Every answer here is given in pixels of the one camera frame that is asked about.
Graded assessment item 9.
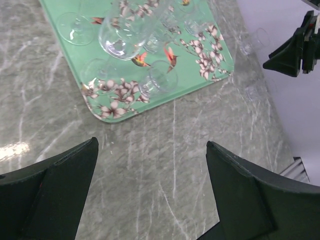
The green floral bird tray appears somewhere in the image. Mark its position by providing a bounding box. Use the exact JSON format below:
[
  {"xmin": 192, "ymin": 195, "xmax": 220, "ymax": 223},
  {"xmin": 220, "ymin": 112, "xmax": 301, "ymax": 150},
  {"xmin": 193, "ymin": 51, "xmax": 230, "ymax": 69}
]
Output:
[{"xmin": 41, "ymin": 0, "xmax": 234, "ymax": 123}]

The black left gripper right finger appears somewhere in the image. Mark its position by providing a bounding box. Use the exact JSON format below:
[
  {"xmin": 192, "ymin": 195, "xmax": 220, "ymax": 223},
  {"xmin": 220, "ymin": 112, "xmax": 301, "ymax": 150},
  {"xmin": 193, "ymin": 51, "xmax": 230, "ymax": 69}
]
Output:
[{"xmin": 205, "ymin": 141, "xmax": 320, "ymax": 240}]

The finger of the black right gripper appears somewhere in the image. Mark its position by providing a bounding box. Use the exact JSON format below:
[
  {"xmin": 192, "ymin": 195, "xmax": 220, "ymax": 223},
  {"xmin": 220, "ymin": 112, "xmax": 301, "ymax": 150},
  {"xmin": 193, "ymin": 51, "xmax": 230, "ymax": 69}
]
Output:
[
  {"xmin": 262, "ymin": 27, "xmax": 304, "ymax": 77},
  {"xmin": 301, "ymin": 10, "xmax": 320, "ymax": 74}
]

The aluminium front frame rail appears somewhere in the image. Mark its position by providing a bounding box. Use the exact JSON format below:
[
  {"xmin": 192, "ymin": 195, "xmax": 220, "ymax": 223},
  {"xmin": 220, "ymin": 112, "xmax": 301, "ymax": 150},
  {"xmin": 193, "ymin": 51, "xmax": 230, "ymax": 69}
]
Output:
[{"xmin": 280, "ymin": 157, "xmax": 310, "ymax": 184}]

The tall clear champagne flute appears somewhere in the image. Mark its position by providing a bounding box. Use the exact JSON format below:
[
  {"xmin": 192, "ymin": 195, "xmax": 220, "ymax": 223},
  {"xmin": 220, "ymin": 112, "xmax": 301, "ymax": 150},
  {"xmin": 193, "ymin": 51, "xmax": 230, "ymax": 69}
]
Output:
[{"xmin": 56, "ymin": 0, "xmax": 94, "ymax": 46}]

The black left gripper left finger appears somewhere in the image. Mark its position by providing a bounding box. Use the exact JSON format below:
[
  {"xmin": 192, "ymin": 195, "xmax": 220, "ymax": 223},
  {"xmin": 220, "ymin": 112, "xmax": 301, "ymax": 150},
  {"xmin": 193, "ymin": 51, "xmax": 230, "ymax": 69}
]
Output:
[{"xmin": 0, "ymin": 137, "xmax": 99, "ymax": 240}]

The clear wine glass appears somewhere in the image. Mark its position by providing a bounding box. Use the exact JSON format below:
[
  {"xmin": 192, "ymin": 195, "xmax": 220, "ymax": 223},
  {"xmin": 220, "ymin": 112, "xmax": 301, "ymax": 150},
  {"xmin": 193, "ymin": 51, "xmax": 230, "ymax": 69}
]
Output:
[{"xmin": 98, "ymin": 0, "xmax": 168, "ymax": 60}]

